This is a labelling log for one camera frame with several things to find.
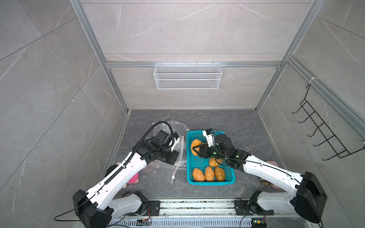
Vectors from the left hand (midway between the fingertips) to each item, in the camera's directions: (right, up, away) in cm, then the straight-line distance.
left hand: (178, 156), depth 73 cm
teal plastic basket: (+9, -8, +17) cm, 21 cm away
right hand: (+11, +3, +5) cm, 12 cm away
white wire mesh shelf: (+4, +51, +28) cm, 58 cm away
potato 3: (+24, -12, +7) cm, 28 cm away
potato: (+9, +6, +3) cm, 12 cm away
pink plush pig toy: (-26, -16, +7) cm, 31 cm away
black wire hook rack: (+70, +6, -14) cm, 71 cm away
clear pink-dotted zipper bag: (-6, -10, +2) cm, 12 cm away
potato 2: (+17, -12, +7) cm, 22 cm away
